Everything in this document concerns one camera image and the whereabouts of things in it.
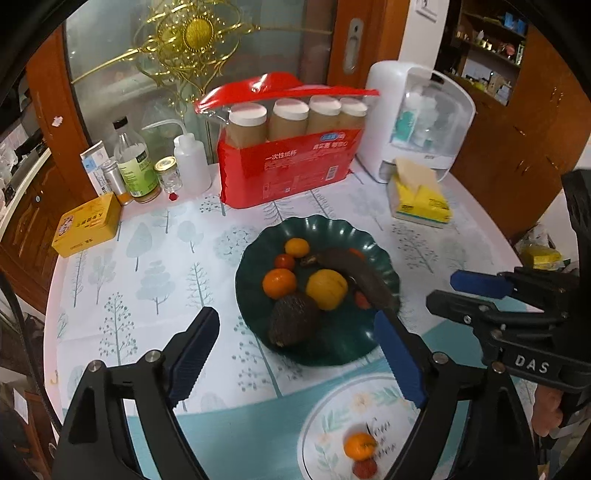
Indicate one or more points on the yellow plastic package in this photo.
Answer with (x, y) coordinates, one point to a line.
(542, 258)

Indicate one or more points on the tree print tablecloth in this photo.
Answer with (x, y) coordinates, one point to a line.
(152, 258)

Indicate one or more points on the white floral plate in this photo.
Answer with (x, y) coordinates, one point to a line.
(332, 415)

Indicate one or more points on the person's right hand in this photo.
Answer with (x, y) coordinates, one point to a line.
(547, 410)

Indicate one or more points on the teal bottle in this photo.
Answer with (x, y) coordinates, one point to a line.
(408, 127)

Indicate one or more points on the glass bottle with green label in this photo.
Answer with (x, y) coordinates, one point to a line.
(136, 170)

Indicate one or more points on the red cherry tomato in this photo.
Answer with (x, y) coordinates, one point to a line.
(362, 301)
(285, 261)

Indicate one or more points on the white squeeze wash bottle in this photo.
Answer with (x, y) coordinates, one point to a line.
(191, 166)

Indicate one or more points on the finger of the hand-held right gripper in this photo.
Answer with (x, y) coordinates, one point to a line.
(480, 282)
(457, 307)

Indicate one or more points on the silver door lock plate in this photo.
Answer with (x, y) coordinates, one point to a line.
(353, 46)

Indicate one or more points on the wooden kitchen base cabinet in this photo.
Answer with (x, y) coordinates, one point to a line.
(27, 217)

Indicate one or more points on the dark brown avocado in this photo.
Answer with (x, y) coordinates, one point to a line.
(293, 321)

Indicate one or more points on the red paper cup package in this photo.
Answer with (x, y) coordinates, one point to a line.
(286, 170)

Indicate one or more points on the small orange container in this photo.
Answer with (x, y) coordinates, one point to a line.
(124, 198)

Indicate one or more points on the yellow lemon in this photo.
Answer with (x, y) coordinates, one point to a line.
(327, 290)

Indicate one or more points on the frosted glass door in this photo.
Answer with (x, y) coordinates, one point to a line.
(106, 106)

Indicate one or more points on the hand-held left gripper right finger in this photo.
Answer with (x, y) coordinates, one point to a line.
(399, 355)

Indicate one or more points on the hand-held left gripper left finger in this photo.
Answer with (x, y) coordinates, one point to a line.
(194, 355)

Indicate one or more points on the white wall switch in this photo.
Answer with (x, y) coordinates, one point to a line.
(427, 9)

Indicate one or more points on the dark red round fruit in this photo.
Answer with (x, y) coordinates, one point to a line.
(355, 253)
(364, 468)

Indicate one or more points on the dark green scalloped plate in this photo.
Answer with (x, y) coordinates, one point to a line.
(341, 337)

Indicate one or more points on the white cosmetics storage box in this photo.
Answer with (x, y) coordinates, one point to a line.
(383, 101)

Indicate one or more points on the gold door ornament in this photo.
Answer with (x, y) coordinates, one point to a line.
(198, 30)

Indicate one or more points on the small metal can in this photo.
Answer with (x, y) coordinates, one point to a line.
(113, 180)

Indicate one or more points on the overripe brown banana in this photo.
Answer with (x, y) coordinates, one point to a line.
(364, 281)

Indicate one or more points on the yellow tin box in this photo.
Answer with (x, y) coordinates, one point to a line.
(85, 226)

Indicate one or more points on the small glass jar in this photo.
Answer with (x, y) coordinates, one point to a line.
(167, 175)

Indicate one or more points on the small orange tangerine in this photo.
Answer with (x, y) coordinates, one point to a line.
(359, 445)

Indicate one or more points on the white and blue carton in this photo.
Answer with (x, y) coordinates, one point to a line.
(94, 164)

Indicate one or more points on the wooden wall shelf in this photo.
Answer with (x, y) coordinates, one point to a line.
(489, 50)

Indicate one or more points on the yellow tissue pack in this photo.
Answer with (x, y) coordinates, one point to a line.
(420, 203)

